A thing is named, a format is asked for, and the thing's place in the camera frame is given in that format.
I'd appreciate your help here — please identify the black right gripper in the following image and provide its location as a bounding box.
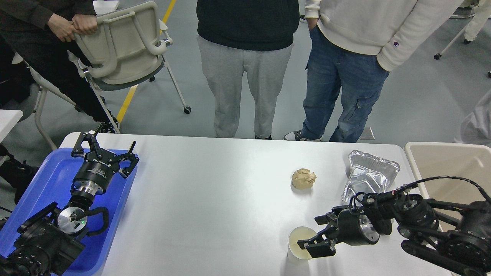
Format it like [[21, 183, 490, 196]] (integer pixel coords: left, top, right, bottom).
[[298, 205, 380, 258]]

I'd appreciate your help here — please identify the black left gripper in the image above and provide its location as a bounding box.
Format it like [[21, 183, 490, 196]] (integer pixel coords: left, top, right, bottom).
[[71, 133, 140, 195]]

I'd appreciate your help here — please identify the white paper cup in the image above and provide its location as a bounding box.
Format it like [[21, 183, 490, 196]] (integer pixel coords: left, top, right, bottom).
[[287, 227, 317, 263]]

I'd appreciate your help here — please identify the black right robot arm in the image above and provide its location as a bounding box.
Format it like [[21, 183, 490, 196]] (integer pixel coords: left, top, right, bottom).
[[296, 177, 491, 276]]

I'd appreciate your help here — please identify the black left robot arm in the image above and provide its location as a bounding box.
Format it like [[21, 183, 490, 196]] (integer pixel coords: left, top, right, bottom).
[[1, 133, 140, 276]]

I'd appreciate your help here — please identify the seated person's right hand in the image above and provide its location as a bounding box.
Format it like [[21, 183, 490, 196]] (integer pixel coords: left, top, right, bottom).
[[72, 14, 98, 35]]

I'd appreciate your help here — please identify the seated person's left hand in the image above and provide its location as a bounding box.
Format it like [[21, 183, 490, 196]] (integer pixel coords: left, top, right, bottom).
[[47, 14, 80, 42]]

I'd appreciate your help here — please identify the crumpled brown paper ball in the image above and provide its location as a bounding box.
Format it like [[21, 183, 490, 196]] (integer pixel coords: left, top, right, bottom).
[[292, 168, 317, 190]]

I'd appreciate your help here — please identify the blue plastic tray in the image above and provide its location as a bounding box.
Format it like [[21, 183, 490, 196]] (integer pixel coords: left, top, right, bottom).
[[0, 148, 137, 276]]

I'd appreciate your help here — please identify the crumpled aluminium foil tray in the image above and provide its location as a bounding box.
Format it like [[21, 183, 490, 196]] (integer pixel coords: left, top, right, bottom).
[[341, 150, 400, 203]]

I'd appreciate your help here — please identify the person in black clothes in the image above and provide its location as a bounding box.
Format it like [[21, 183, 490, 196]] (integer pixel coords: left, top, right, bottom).
[[0, 0, 119, 133]]

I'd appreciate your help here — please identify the white side table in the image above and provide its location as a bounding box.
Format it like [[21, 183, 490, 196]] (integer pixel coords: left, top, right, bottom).
[[0, 109, 23, 142]]

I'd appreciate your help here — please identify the beige folding chair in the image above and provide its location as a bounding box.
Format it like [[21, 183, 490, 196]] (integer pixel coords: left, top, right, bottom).
[[29, 1, 191, 150]]

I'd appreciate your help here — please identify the beige plastic bin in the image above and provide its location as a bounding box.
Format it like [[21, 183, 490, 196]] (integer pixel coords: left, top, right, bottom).
[[404, 141, 491, 230]]

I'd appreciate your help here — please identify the person in blue jeans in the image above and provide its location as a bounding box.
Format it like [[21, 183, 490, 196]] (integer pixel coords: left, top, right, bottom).
[[283, 0, 461, 143]]

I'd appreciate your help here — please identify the person in grey sweatpants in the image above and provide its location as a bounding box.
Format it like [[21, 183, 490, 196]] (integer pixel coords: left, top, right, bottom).
[[196, 0, 299, 140]]

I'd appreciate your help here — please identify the background chair leg with castor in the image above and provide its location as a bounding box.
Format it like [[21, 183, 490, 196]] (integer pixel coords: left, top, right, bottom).
[[433, 23, 469, 61]]

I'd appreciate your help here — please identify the person in cream clothes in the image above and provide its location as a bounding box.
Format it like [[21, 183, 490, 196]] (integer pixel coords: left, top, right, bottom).
[[459, 0, 491, 45]]

